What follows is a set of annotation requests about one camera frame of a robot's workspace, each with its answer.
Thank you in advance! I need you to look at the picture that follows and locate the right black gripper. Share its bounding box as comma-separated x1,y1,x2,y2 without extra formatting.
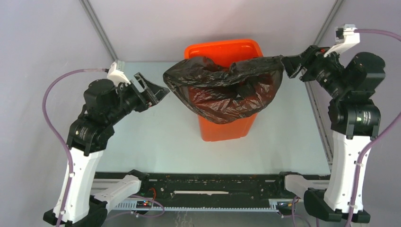
279,44,349,98

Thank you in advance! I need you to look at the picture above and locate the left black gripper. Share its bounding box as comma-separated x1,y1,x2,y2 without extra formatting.
107,71,170,124

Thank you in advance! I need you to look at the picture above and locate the orange plastic trash bin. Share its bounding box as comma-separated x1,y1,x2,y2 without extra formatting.
183,39,263,142

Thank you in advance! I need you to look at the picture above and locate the black plastic trash bag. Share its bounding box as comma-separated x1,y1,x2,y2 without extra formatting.
163,56,284,124

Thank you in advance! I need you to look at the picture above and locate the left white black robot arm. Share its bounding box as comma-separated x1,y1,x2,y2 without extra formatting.
43,73,169,227

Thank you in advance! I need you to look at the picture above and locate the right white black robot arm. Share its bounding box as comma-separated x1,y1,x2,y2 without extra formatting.
275,45,385,224

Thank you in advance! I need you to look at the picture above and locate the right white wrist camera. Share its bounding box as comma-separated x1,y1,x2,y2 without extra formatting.
323,24,360,57

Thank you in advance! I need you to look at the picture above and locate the right aluminium frame post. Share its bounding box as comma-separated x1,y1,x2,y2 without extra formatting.
313,0,345,45

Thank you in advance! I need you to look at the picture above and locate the aluminium frame post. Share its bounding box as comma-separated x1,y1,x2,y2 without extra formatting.
79,0,119,61
313,0,345,45

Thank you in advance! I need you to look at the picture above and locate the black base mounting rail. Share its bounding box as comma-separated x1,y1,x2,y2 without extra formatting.
137,174,294,208

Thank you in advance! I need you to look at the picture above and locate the left aluminium frame post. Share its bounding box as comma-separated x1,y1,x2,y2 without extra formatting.
79,0,119,61

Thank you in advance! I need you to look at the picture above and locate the white slotted cable duct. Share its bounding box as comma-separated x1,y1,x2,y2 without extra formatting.
113,200,278,212

